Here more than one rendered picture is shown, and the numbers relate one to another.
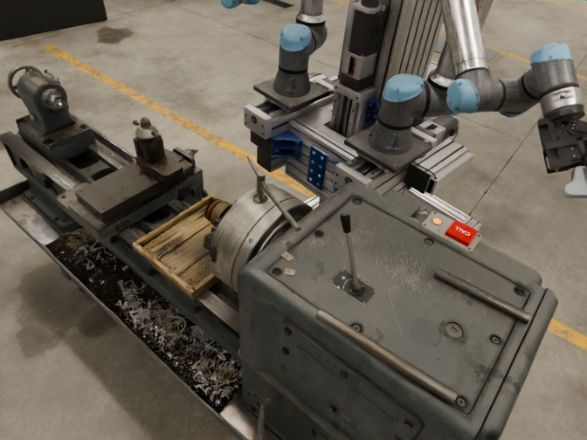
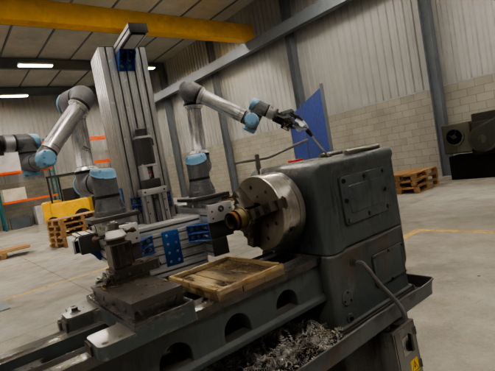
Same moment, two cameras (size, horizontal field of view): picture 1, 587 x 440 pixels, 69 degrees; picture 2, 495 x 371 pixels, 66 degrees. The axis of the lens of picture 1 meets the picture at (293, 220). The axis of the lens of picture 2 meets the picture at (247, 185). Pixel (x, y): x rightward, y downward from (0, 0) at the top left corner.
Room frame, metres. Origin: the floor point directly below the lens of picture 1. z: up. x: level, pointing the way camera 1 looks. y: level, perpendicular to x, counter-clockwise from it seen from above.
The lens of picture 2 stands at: (0.43, 1.64, 1.30)
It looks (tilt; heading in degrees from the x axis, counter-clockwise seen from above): 3 degrees down; 287
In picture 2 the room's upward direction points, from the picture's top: 10 degrees counter-clockwise
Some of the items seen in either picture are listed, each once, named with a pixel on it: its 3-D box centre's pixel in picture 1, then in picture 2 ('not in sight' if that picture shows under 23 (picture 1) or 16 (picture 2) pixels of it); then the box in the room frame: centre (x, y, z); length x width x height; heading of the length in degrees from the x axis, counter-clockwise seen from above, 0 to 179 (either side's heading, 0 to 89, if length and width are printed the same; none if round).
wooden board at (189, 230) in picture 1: (203, 241); (225, 274); (0.98, 0.30, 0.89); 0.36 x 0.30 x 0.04; 144
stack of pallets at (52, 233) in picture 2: not in sight; (77, 228); (7.73, -6.68, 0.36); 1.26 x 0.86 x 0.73; 67
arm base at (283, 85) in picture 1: (292, 76); (109, 205); (1.61, 0.06, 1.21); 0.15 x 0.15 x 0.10
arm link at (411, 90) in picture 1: (402, 99); (197, 165); (1.28, -0.31, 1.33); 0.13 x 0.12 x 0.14; 104
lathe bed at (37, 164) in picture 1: (144, 215); (141, 343); (1.20, 0.59, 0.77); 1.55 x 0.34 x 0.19; 54
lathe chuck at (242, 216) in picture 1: (259, 239); (265, 210); (0.83, 0.09, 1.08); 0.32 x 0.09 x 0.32; 144
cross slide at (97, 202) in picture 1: (141, 179); (130, 290); (1.21, 0.58, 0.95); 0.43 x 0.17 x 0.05; 144
